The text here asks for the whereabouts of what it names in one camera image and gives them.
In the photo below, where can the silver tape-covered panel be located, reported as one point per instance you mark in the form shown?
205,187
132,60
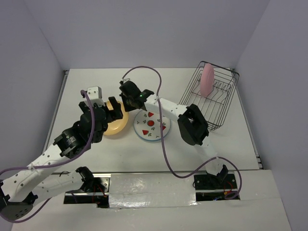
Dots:
150,190

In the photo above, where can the aluminium table rail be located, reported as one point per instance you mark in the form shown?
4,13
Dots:
46,144

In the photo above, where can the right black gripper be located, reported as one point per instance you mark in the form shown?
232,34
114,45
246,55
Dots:
127,108

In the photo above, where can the yellow plate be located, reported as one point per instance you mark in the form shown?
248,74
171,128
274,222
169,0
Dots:
118,125

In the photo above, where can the white blue-rimmed fruit plate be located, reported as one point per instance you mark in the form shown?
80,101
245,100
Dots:
147,125

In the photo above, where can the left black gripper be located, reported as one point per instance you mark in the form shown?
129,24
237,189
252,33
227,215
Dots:
117,113

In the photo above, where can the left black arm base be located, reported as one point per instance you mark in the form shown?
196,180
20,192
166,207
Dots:
94,190

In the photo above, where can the dark wire dish rack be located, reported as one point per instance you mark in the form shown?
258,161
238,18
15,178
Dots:
215,106

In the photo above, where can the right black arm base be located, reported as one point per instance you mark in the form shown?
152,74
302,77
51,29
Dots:
209,187

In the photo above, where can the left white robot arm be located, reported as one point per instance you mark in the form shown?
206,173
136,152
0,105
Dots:
33,184

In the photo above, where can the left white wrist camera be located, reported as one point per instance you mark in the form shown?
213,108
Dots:
95,95

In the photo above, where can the pink plate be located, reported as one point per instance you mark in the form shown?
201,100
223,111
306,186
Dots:
207,80

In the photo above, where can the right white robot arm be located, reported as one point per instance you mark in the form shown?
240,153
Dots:
192,126

